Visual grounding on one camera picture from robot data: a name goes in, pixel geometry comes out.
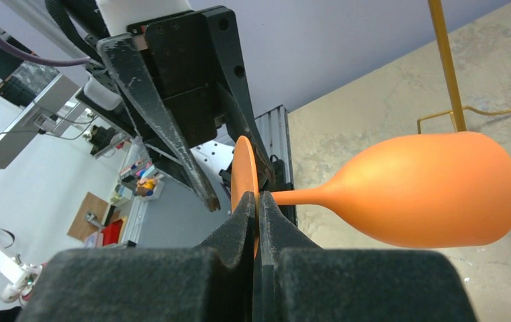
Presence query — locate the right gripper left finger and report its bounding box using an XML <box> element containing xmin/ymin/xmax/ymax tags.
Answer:
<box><xmin>18</xmin><ymin>193</ymin><xmax>255</xmax><ymax>321</ymax></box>

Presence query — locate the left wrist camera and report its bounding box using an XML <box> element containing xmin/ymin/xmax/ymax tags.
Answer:
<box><xmin>95</xmin><ymin>0</ymin><xmax>194</xmax><ymax>38</ymax></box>

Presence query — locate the orange wine glass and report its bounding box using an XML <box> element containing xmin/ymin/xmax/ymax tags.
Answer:
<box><xmin>230</xmin><ymin>131</ymin><xmax>511</xmax><ymax>259</ymax></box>

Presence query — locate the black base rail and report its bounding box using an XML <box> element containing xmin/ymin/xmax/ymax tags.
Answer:
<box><xmin>219</xmin><ymin>105</ymin><xmax>298</xmax><ymax>227</ymax></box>

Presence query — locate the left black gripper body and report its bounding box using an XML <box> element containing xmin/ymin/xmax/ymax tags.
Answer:
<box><xmin>127</xmin><ymin>9</ymin><xmax>225</xmax><ymax>148</ymax></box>

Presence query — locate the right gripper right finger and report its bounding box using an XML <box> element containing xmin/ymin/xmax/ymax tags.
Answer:
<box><xmin>258</xmin><ymin>192</ymin><xmax>477</xmax><ymax>321</ymax></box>

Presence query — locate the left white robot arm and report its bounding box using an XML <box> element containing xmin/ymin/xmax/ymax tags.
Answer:
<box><xmin>45</xmin><ymin>1</ymin><xmax>275</xmax><ymax>211</ymax></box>

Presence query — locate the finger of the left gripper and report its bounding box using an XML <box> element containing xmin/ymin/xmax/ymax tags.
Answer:
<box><xmin>97</xmin><ymin>33</ymin><xmax>221</xmax><ymax>211</ymax></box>
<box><xmin>203</xmin><ymin>5</ymin><xmax>275</xmax><ymax>189</ymax></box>

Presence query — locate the gold wire glass rack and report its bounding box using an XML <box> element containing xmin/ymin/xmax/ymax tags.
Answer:
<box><xmin>416</xmin><ymin>0</ymin><xmax>511</xmax><ymax>135</ymax></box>

